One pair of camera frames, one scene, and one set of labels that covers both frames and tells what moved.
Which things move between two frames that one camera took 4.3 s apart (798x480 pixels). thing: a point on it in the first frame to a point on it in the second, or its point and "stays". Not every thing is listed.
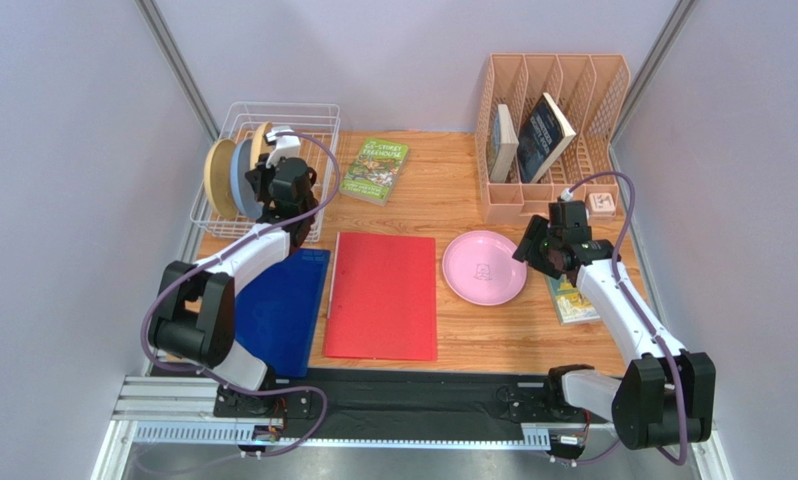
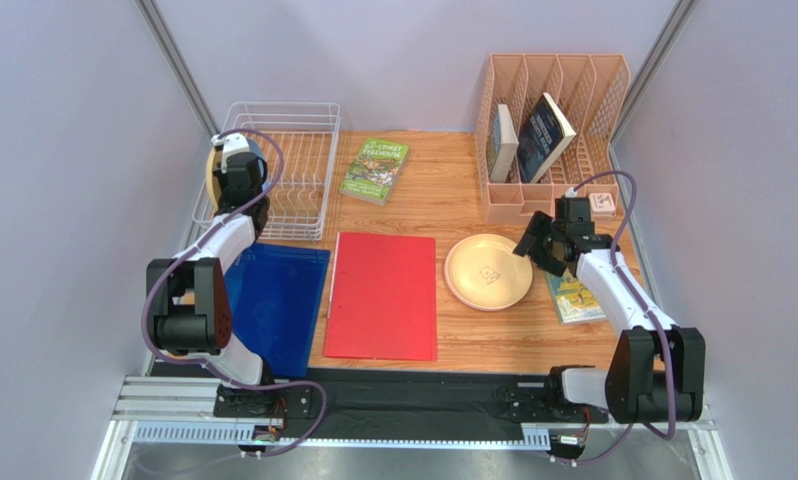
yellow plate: (216, 174) stays
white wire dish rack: (315, 127) stays
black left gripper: (256, 178) to (224, 184)
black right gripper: (537, 247) stays
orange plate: (259, 144) to (486, 272)
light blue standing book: (505, 144) stays
